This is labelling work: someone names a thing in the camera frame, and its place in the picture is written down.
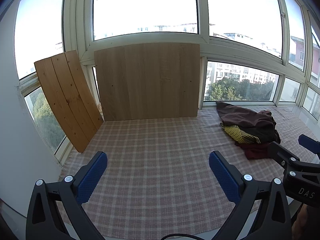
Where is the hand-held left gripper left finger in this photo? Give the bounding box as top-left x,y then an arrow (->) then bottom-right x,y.
26,151 -> 108,240

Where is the brown sweater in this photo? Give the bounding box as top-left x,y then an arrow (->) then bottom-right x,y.
216,100 -> 282,161

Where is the light wooden board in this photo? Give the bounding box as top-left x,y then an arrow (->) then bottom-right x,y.
94,42 -> 201,122

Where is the person's right hand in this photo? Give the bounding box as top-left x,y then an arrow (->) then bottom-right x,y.
292,204 -> 312,240

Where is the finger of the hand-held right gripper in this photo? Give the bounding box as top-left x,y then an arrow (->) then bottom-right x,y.
298,134 -> 320,159
268,142 -> 301,167

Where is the pine slatted board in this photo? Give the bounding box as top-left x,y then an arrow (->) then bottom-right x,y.
34,50 -> 104,153

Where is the black garment with yellow stripes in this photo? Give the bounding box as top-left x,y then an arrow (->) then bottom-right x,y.
220,110 -> 281,145

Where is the pink plaid blanket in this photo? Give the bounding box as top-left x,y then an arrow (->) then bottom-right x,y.
58,102 -> 320,240

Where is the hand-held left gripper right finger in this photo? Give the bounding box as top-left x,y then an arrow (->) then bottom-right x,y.
209,151 -> 293,240

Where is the black cable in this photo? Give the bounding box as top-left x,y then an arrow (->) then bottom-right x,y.
160,234 -> 200,240

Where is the white window frame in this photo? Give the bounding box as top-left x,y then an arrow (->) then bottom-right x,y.
14,0 -> 320,163

